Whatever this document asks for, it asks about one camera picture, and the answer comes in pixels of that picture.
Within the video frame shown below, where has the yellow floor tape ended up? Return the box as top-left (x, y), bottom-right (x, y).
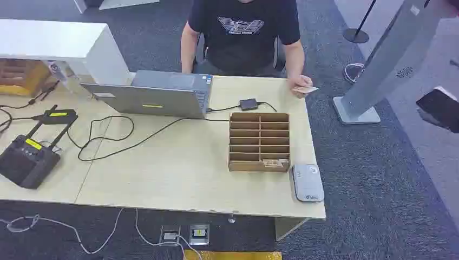
top-left (183, 250), bottom-right (283, 260)

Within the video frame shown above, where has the grey laptop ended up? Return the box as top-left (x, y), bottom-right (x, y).
top-left (79, 70), bottom-right (214, 120)

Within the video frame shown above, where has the short black adapter cable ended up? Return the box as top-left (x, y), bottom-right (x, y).
top-left (206, 101), bottom-right (278, 113)

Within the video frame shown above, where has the black router with antennas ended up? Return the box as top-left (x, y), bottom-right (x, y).
top-left (0, 105), bottom-right (78, 190)

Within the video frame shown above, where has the thin black cable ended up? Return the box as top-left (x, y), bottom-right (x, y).
top-left (0, 80), bottom-right (61, 134)

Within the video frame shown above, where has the small black adapter box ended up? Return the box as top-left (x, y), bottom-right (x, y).
top-left (239, 99), bottom-right (259, 112)

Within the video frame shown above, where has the black box with yellow label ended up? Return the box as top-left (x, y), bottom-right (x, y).
top-left (41, 109), bottom-right (79, 126)

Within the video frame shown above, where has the white table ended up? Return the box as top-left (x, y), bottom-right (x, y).
top-left (0, 18), bottom-right (132, 87)

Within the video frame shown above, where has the person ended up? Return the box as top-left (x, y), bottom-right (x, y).
top-left (180, 0), bottom-right (313, 99)

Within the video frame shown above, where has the person's left hand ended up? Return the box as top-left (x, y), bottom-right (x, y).
top-left (286, 74), bottom-right (313, 99)

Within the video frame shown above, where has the chrome round stand base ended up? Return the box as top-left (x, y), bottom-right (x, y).
top-left (343, 62), bottom-right (365, 85)

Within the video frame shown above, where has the wooden card box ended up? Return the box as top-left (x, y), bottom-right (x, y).
top-left (227, 112), bottom-right (291, 174)

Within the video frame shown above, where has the black white-edged screen panel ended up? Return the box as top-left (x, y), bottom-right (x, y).
top-left (415, 86), bottom-right (459, 134)

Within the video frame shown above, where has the wooden crate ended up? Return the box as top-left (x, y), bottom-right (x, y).
top-left (0, 58), bottom-right (51, 97)

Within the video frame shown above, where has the white furniture base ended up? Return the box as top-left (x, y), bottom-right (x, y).
top-left (73, 0), bottom-right (161, 15)

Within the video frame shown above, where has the long black looped cable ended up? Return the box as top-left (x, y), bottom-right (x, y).
top-left (67, 114), bottom-right (230, 163)

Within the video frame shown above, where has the grey card reader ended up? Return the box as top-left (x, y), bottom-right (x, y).
top-left (289, 164), bottom-right (326, 204)

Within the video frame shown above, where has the pale desk leg panel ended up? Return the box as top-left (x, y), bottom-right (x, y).
top-left (274, 217), bottom-right (310, 242)

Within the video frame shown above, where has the grey kiosk stand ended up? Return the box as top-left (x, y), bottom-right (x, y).
top-left (332, 0), bottom-right (459, 126)

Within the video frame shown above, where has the silver floor socket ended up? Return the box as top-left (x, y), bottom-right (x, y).
top-left (188, 224), bottom-right (211, 246)
top-left (159, 225), bottom-right (182, 248)

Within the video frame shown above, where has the white floor cable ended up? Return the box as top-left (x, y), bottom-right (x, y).
top-left (0, 208), bottom-right (125, 255)
top-left (134, 209), bottom-right (204, 260)

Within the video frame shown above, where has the black stanchion post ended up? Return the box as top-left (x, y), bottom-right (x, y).
top-left (342, 0), bottom-right (378, 45)

